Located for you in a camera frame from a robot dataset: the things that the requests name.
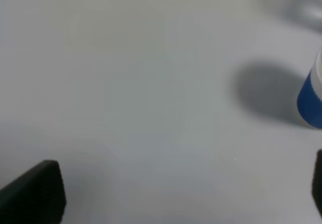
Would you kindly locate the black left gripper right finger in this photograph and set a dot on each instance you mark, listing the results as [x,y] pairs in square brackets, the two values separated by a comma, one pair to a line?
[317,182]

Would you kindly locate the blue white ribbed cup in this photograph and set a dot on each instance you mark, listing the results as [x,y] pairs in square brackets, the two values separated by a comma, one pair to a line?
[309,97]

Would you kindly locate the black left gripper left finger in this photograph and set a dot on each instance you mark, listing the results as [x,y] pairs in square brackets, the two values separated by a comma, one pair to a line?
[37,196]

